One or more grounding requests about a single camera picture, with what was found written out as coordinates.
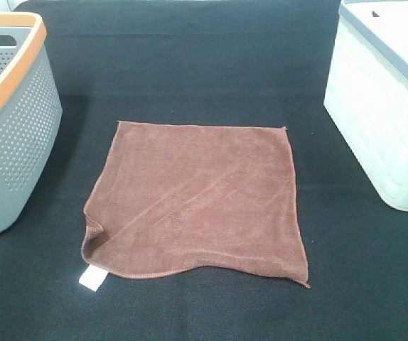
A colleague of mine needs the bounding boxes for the brown microfiber towel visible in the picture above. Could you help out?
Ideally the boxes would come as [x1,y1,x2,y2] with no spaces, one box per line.
[81,121,308,285]

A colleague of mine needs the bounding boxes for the grey perforated basket orange rim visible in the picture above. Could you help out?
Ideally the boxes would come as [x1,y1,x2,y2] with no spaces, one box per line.
[0,11,63,232]

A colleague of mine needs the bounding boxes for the white basket with grey rim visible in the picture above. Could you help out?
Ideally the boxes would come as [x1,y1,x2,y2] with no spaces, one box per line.
[323,1,408,211]

